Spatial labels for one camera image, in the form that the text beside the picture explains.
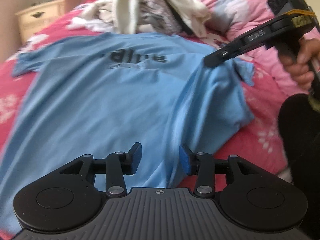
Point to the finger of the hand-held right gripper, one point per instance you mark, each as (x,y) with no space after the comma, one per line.
(220,55)

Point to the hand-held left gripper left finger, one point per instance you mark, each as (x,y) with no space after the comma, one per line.
(136,158)

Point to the red floral blanket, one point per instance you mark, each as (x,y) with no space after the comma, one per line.
(262,120)

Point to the pink floral duvet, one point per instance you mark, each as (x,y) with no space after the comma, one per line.
(245,12)

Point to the person's right hand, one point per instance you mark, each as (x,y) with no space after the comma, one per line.
(300,75)

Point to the light blue printed t-shirt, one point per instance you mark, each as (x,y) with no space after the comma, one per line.
(100,100)

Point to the black garment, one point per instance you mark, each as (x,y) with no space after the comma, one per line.
(182,22)

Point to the pink houndstooth garment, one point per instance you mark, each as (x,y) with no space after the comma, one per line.
(155,12)

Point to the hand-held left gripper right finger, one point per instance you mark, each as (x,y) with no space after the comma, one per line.
(184,160)

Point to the cream nightstand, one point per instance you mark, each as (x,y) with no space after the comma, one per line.
(42,15)

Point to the beige garment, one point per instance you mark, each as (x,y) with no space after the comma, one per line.
(102,10)

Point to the cream knit sweater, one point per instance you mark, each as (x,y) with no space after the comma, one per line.
(125,12)

